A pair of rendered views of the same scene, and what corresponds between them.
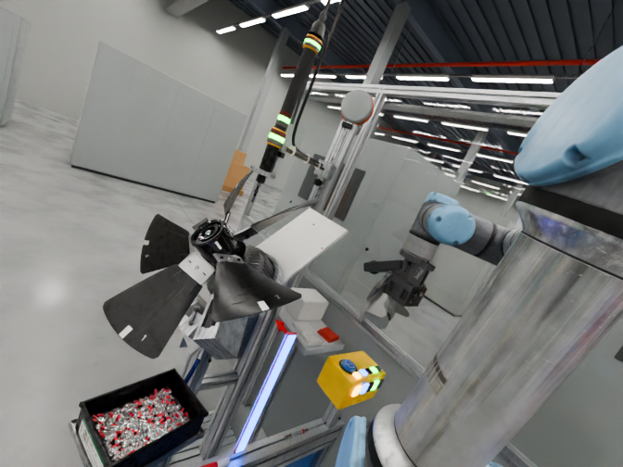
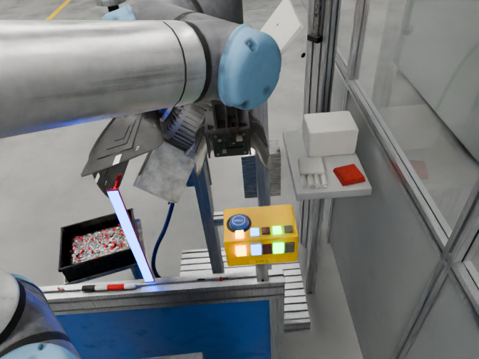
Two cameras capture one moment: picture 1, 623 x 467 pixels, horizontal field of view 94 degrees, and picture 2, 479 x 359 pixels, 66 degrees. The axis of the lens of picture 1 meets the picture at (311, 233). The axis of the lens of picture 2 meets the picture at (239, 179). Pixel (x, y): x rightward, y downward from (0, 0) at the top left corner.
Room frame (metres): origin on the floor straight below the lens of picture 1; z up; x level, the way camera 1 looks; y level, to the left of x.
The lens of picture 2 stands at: (0.34, -0.63, 1.68)
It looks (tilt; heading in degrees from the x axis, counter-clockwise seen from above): 41 degrees down; 44
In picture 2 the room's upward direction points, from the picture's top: 6 degrees counter-clockwise
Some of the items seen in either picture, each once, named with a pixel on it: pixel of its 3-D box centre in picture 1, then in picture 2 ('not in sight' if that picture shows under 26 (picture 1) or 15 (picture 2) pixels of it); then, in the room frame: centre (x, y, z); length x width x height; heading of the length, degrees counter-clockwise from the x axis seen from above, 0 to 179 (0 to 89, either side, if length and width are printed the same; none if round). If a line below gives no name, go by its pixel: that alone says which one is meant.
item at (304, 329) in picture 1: (307, 333); (312, 172); (1.17, -0.16, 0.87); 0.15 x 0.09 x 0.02; 40
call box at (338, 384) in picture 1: (350, 379); (259, 236); (0.75, -0.27, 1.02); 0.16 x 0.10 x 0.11; 133
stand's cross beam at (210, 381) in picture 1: (216, 380); (236, 217); (1.06, 0.12, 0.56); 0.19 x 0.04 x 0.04; 133
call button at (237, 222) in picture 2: (349, 365); (239, 222); (0.72, -0.24, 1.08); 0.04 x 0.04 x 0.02
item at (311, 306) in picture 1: (304, 302); (328, 131); (1.35, -0.10, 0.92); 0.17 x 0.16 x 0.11; 133
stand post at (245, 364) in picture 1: (241, 372); (264, 212); (1.14, 0.04, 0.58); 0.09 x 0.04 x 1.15; 43
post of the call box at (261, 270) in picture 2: (336, 406); (261, 262); (0.75, -0.27, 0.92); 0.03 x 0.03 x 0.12; 43
